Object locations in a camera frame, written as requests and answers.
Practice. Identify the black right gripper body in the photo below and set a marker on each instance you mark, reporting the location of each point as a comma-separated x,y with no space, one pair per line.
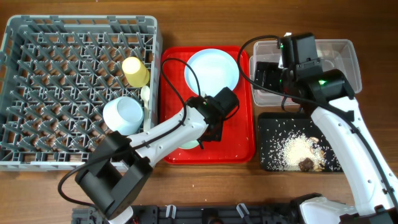
273,77

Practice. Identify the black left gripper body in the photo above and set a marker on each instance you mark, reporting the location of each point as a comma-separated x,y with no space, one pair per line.
216,134

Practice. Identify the light blue plate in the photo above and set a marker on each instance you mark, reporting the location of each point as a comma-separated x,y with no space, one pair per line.
209,71

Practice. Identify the green bowl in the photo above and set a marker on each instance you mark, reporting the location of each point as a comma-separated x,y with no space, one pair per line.
189,145

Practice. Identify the white plastic spoon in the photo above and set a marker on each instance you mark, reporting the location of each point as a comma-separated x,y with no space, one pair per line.
145,95

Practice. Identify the yellow plastic cup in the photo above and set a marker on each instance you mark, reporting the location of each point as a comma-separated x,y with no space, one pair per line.
136,73

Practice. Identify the light blue bowl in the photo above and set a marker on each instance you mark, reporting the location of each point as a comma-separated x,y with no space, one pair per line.
124,115

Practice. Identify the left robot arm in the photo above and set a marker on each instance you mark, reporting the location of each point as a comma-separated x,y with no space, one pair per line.
121,165

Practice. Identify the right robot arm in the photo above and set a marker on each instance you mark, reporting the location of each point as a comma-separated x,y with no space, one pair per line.
329,99

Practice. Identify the black waste tray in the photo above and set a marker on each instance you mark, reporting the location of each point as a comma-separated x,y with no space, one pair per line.
273,130

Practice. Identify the grey dishwasher rack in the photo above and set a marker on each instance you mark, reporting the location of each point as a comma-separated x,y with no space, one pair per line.
57,74

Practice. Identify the red plastic tray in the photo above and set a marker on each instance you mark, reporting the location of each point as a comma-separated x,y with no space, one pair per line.
237,143

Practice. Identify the clear plastic bin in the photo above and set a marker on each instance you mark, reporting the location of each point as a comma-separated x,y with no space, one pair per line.
334,54

